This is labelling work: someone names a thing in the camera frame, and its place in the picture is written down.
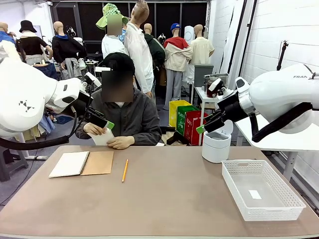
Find white perforated plastic basket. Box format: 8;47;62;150
221;159;307;222

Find mannequin dark green jacket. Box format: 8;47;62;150
144;23;166;75

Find person's left hand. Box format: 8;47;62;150
107;135;135;150

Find spiral notebook brown cover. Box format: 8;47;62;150
48;150;115;179

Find red recycling bag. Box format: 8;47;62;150
183;111;211;146

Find glass jar brown liquid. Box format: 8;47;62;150
206;77;220;98

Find yellow pencil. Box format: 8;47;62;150
121;159;129;183

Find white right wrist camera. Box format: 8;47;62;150
207;77;234;98

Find mannequin in cream shirt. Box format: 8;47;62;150
185;24;215;84

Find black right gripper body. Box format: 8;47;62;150
218;93;250;122

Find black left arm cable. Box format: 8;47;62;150
0;106;78;151

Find mannequin red beige jacket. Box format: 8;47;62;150
162;23;193;111

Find small white table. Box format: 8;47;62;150
193;86;221;146

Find large white table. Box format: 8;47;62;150
234;114;319;181

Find mannequin in black hoodie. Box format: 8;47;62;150
51;21;88;79

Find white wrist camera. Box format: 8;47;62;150
86;72;102;88
207;77;234;98

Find black floor stand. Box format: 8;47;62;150
159;125;190;146

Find green recycling bag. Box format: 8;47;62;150
176;105;200;136

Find tall mannequin white shirt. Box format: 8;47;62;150
124;0;156;98

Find person in grey jacket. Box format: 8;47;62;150
75;52;162;146

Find person's right hand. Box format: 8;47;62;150
83;122;108;136

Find person's right forearm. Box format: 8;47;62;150
75;119;88;139

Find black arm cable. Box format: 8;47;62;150
0;106;78;151
249;101;314;143

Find white lidded trash bin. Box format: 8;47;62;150
201;119;234;164

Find grey box bin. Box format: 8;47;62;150
193;64;214;88

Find black tripod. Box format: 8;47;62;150
276;40;289;72

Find mannequin with black hat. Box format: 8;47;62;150
15;20;53;66

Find mannequin with green hat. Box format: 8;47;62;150
96;2;130;60

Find metal tray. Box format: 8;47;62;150
203;73;229;87

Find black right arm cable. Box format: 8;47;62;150
249;101;314;143

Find blue denim garment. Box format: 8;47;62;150
33;62;59;81

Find mannequin in blue shirt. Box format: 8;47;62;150
0;21;16;45

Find person's left forearm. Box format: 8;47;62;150
132;124;162;146

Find black cap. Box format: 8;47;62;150
102;52;136;75

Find grey stool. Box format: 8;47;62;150
0;145;29;182

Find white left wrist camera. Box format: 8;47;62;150
86;72;102;88

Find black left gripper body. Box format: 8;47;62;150
71;91;93;119

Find torn white notebook sheet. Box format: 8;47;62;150
87;128;116;147

